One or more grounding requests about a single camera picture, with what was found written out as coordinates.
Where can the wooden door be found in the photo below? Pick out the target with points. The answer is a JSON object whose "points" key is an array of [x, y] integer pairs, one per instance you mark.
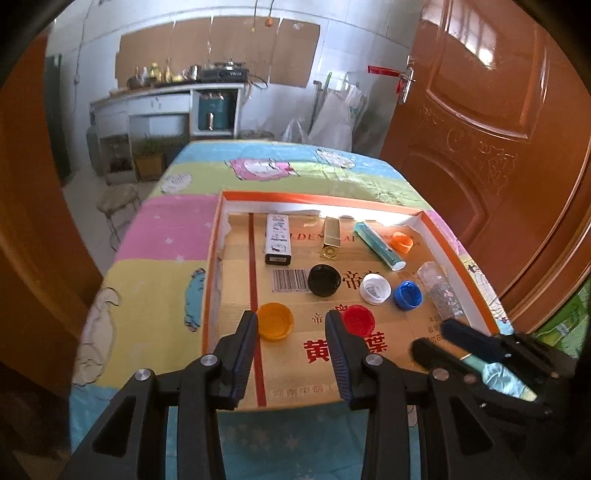
{"points": [[485, 115]]}

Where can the white printed box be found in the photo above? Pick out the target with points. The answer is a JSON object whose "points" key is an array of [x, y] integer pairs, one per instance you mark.
{"points": [[278, 240]]}

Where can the gas stove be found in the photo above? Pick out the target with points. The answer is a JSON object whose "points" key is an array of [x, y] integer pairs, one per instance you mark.
{"points": [[225, 73]]}

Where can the black bottle cap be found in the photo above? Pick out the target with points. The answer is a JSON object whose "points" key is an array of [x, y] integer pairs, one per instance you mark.
{"points": [[324, 280]]}

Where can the shallow cardboard box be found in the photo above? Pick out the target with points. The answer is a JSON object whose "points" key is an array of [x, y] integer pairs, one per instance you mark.
{"points": [[295, 369]]}

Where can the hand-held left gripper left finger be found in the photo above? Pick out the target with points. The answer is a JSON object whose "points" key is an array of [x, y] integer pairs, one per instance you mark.
{"points": [[244, 355]]}

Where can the metal wok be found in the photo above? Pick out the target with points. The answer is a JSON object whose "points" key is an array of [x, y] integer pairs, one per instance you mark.
{"points": [[137, 83]]}

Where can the green carton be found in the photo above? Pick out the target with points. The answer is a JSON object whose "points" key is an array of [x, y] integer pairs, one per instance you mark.
{"points": [[568, 323]]}

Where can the large white plastic bag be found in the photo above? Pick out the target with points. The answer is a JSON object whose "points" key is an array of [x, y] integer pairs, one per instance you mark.
{"points": [[332, 113]]}

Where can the crate of green plants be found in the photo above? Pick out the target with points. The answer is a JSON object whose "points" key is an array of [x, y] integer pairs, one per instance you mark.
{"points": [[150, 157]]}

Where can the red bottle cap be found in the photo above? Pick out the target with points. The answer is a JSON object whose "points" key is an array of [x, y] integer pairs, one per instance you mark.
{"points": [[359, 320]]}

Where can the blue bottle cap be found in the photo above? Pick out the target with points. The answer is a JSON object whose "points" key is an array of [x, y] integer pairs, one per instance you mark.
{"points": [[408, 295]]}

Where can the printed cartoon blanket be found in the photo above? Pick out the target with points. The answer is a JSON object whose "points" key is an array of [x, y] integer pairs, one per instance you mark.
{"points": [[152, 221]]}

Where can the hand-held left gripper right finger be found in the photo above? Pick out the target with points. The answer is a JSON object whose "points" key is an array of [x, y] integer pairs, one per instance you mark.
{"points": [[339, 355]]}

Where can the wooden door frame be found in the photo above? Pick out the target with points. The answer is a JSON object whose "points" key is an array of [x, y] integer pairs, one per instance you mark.
{"points": [[32, 207]]}

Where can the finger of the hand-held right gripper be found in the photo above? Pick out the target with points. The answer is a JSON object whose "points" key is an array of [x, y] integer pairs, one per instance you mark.
{"points": [[466, 337], [431, 353]]}

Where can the red ribbon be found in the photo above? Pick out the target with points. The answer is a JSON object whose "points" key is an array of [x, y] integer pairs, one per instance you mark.
{"points": [[383, 70]]}

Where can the metal pot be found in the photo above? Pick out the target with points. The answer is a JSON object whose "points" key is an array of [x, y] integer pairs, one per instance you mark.
{"points": [[190, 73]]}

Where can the round metal stool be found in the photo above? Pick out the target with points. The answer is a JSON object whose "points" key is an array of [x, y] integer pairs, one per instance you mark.
{"points": [[117, 198]]}

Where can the white bottle cap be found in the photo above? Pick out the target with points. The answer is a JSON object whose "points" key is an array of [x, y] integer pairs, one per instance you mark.
{"points": [[375, 288]]}

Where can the cardboard wall sheet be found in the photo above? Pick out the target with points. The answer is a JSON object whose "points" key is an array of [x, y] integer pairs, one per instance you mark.
{"points": [[217, 50]]}

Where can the orange bottle cap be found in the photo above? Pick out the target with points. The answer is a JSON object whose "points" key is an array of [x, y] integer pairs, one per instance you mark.
{"points": [[274, 321], [400, 241]]}

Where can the white kitchen counter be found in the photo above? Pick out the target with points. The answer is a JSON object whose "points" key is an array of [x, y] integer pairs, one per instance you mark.
{"points": [[166, 106]]}

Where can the teal kitchen appliance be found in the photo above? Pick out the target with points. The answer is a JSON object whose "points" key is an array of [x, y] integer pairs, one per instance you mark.
{"points": [[214, 110]]}

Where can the small white plastic bag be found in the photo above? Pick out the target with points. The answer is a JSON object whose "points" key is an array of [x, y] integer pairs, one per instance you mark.
{"points": [[293, 131]]}

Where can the small gold box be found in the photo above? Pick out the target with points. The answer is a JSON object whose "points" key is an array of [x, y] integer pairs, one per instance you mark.
{"points": [[331, 235]]}

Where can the teal tube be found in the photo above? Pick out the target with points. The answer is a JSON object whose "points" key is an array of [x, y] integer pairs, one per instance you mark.
{"points": [[378, 244]]}

